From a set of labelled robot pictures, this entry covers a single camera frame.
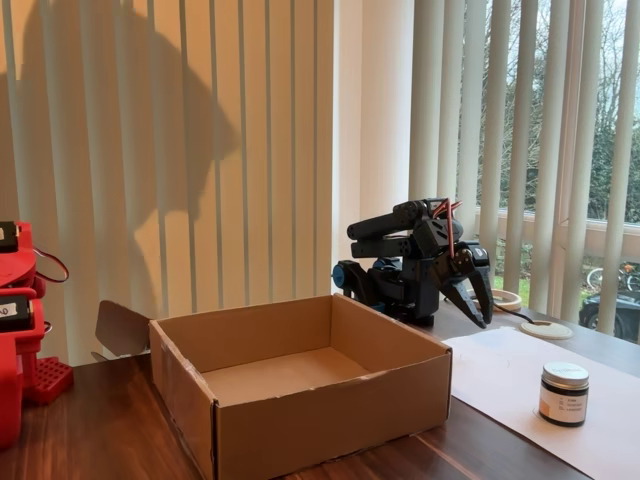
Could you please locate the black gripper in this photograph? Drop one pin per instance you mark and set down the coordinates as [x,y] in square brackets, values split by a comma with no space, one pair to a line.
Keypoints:
[459,276]

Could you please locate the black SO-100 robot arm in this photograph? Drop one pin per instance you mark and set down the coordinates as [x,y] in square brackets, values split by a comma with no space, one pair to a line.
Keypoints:
[395,250]

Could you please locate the white vertical blinds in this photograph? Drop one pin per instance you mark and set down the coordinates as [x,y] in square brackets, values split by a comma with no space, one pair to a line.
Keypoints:
[550,150]
[275,150]

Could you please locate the parked bicycle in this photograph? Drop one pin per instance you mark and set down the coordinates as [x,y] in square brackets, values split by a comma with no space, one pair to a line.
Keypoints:
[632,282]

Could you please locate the masking tape roll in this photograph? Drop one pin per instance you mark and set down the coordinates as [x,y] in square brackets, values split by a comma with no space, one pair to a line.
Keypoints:
[507,302]

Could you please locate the red leader robot arm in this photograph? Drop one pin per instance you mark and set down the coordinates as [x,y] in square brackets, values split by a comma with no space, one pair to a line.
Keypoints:
[12,370]

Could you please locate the white paper sheet with circles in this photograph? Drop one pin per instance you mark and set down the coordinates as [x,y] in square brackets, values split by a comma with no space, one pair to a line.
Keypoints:
[500,380]

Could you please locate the open brown cardboard box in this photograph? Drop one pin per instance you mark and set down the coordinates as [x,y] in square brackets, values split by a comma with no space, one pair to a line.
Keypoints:
[325,425]

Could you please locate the round white desk grommet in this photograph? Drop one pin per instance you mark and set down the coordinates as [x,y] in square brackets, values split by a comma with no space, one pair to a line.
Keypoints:
[547,331]

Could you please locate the dark glass jar silver lid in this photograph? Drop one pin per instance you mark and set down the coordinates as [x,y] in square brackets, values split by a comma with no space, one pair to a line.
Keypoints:
[565,395]

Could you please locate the beige window frame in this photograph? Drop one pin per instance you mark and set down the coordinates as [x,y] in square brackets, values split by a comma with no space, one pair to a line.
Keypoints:
[598,240]

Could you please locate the dark parked car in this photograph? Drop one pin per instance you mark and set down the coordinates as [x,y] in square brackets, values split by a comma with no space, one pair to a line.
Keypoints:
[590,312]

